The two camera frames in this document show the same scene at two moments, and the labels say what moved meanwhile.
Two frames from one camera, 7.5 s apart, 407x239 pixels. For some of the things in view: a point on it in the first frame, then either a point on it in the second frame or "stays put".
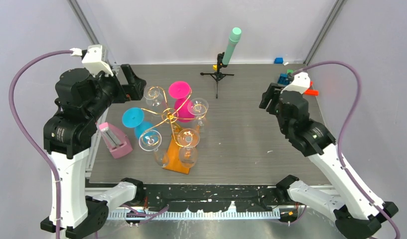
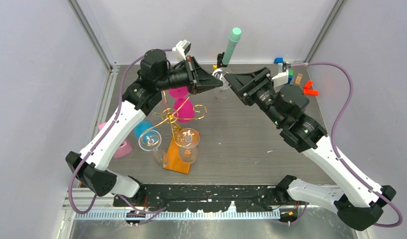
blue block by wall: (278, 60) stays put
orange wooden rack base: (172, 160) stays put
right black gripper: (272, 92) → (248, 87)
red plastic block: (310, 91) stays put
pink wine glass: (180, 90) stays put
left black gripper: (134, 89) → (199, 79)
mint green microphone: (234, 37) stays put
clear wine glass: (198, 107) → (222, 92)
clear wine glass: (188, 139) stays put
